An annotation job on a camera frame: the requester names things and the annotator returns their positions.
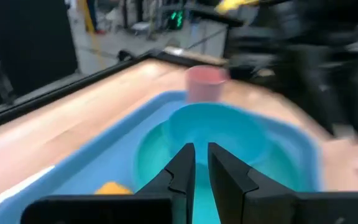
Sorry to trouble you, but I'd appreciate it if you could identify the yellow cloth napkin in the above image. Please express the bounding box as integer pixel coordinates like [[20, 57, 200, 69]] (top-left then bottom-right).
[[93, 181, 135, 196]]

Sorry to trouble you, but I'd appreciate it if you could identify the blue plastic bowl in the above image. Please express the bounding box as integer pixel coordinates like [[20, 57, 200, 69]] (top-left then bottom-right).
[[165, 101, 273, 167]]

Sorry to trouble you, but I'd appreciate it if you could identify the black backdrop curtain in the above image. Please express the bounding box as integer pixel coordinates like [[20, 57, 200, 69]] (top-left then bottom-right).
[[0, 0, 79, 111]]

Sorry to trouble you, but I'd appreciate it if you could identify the pink plastic cup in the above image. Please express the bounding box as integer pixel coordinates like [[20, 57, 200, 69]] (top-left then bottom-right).
[[185, 64, 230, 104]]

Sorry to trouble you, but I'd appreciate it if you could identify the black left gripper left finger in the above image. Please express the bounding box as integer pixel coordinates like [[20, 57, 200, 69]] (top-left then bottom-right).
[[134, 142, 196, 224]]

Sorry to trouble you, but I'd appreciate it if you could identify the green lit display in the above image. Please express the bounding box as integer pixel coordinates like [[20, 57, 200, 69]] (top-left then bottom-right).
[[168, 10, 185, 29]]

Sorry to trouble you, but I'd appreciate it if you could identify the yellow cable tag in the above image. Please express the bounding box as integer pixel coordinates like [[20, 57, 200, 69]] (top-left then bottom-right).
[[214, 0, 260, 14]]

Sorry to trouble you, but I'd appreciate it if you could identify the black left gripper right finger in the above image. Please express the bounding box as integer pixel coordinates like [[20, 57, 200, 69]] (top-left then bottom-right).
[[207, 142, 297, 224]]

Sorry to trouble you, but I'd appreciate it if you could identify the teal plastic plate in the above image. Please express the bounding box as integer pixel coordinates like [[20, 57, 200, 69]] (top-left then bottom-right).
[[134, 118, 310, 224]]

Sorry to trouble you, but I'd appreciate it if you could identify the blue plastic tray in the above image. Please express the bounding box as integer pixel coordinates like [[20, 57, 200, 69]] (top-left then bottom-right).
[[0, 90, 324, 224]]

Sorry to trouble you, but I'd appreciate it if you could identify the yellow hanging cable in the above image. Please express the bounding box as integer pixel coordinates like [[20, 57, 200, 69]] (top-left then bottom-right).
[[78, 0, 98, 34]]

